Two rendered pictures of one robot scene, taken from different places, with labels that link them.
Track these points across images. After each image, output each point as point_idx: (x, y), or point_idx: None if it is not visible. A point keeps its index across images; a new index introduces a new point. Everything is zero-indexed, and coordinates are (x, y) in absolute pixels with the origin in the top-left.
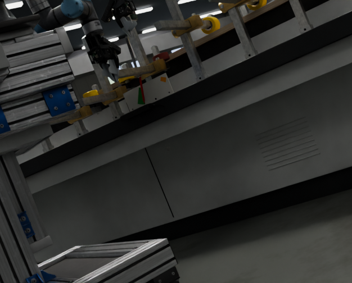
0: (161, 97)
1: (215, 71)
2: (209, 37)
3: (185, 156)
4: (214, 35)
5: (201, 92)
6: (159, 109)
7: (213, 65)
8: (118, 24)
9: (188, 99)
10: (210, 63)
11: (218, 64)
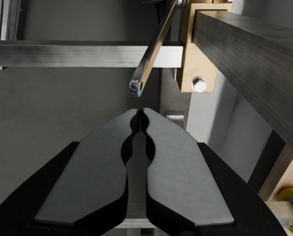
0: (171, 31)
1: (254, 118)
2: (270, 182)
3: None
4: (265, 190)
5: (157, 103)
6: (162, 15)
7: (259, 126)
8: (46, 166)
9: (158, 79)
10: (265, 125)
11: (255, 133)
